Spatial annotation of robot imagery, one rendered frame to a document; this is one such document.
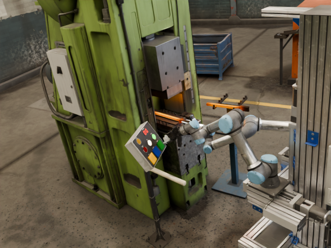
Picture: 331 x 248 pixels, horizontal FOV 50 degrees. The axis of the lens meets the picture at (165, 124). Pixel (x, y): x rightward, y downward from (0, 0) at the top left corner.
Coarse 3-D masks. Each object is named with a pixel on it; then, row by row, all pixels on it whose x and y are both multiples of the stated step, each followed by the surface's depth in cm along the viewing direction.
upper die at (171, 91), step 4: (176, 84) 318; (180, 84) 322; (168, 88) 312; (172, 88) 316; (176, 88) 320; (180, 88) 324; (152, 92) 326; (156, 92) 322; (160, 92) 318; (164, 92) 314; (168, 92) 313; (172, 92) 317; (176, 92) 321; (160, 96) 320; (164, 96) 317; (168, 96) 314
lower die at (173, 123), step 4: (160, 112) 358; (164, 112) 357; (156, 116) 352; (160, 116) 349; (176, 116) 345; (180, 116) 343; (164, 120) 341; (168, 120) 340; (172, 120) 339; (176, 120) 335; (156, 124) 343; (160, 124) 339; (164, 124) 335; (168, 124) 334; (172, 124) 333; (176, 124) 331; (180, 124) 336; (168, 128) 332
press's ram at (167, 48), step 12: (156, 36) 319; (168, 36) 312; (144, 48) 299; (156, 48) 290; (168, 48) 301; (180, 48) 311; (156, 60) 295; (168, 60) 304; (180, 60) 315; (156, 72) 302; (168, 72) 307; (180, 72) 319; (156, 84) 309; (168, 84) 311
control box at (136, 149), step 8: (144, 128) 290; (152, 128) 299; (136, 136) 278; (144, 136) 286; (128, 144) 272; (136, 144) 274; (144, 144) 281; (152, 144) 289; (136, 152) 274; (144, 152) 277; (152, 152) 285; (144, 160) 275; (144, 168) 279; (152, 168) 277
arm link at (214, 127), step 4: (236, 108) 251; (240, 112) 247; (244, 116) 249; (208, 124) 283; (212, 124) 275; (216, 124) 271; (204, 128) 282; (208, 128) 279; (212, 128) 276; (216, 128) 273; (208, 132) 281; (212, 132) 280
